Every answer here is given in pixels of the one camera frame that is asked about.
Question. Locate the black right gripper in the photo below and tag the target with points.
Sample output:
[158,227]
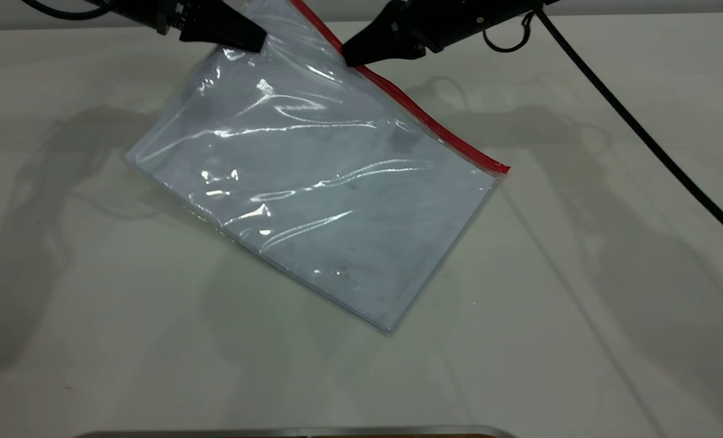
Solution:
[458,18]

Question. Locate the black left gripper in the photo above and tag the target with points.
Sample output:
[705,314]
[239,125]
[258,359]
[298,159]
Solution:
[154,12]

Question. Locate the clear zip bag red zipper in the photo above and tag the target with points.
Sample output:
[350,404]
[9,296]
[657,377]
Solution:
[337,194]

